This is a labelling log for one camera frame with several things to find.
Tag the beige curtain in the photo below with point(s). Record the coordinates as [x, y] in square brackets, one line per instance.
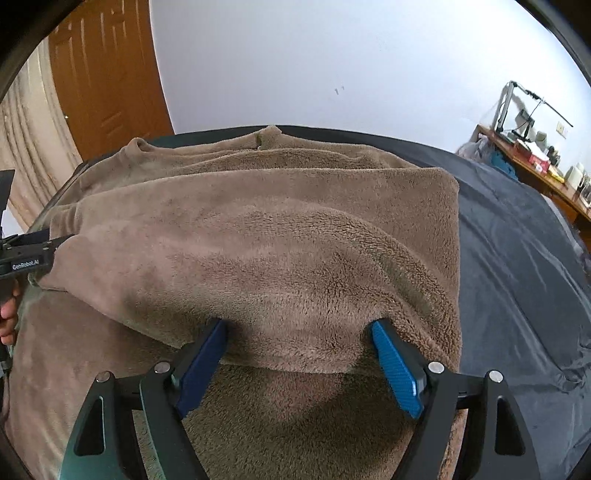
[32, 138]

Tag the wall socket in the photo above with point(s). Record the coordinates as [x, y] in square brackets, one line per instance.
[561, 129]

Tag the red box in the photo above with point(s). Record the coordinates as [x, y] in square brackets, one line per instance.
[535, 159]

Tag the wooden desk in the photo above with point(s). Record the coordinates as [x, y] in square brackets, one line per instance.
[565, 196]

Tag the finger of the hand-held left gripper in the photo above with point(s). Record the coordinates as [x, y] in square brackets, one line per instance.
[46, 241]

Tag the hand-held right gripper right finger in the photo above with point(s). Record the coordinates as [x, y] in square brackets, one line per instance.
[397, 369]

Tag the wooden door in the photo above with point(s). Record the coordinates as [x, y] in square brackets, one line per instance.
[115, 83]

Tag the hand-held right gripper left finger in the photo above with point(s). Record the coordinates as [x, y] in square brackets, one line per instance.
[203, 364]

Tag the plastic bag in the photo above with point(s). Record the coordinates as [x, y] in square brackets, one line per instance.
[473, 148]

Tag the dark satin bed cover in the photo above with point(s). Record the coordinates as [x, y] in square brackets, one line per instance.
[508, 277]

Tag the blue cloth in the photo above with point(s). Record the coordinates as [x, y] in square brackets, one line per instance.
[501, 161]

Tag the brown fleece garment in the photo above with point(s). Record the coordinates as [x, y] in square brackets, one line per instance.
[277, 230]

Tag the person's left hand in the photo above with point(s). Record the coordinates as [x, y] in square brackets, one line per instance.
[8, 318]

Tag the white cup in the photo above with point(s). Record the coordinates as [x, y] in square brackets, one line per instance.
[575, 177]

